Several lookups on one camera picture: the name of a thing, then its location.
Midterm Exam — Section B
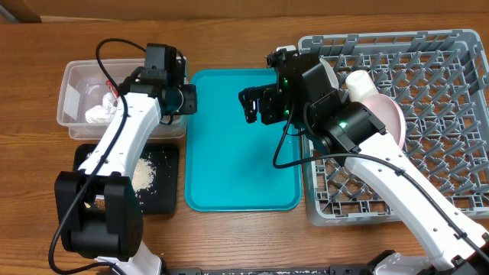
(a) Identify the grey bowl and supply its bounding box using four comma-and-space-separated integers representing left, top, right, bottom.
319, 57, 339, 92

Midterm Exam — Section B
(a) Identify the red snack wrapper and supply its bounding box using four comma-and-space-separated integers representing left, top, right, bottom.
105, 80, 119, 98

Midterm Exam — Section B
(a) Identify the white napkin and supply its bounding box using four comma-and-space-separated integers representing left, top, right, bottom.
85, 92, 118, 123

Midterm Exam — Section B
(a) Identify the white pink plate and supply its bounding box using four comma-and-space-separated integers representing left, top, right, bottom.
361, 94, 406, 149

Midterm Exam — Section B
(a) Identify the black plastic tray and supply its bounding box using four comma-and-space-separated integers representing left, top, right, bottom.
72, 143, 181, 216

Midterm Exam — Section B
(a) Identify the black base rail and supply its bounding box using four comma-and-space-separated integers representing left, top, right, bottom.
160, 250, 432, 275

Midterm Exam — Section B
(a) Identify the brown food scrap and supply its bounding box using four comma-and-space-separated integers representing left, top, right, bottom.
94, 197, 105, 210

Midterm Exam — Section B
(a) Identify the cardboard backdrop wall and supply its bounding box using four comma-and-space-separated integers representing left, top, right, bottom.
1, 0, 488, 23

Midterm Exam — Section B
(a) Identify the white cup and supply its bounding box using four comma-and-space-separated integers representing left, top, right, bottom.
345, 70, 379, 102

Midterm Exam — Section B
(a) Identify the clear plastic storage bin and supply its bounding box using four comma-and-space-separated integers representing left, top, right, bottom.
57, 58, 187, 140

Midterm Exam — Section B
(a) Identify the pile of white rice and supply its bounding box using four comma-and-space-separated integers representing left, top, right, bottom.
131, 150, 170, 207

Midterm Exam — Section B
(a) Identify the grey dishwasher rack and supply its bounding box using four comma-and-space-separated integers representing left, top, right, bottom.
298, 29, 488, 226

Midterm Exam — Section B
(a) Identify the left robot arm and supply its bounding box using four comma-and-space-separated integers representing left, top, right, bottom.
48, 44, 197, 274

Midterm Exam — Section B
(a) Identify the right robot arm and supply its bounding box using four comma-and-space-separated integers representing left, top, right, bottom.
238, 48, 488, 274

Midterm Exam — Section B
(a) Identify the teal serving tray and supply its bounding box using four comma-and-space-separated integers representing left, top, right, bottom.
185, 69, 302, 212

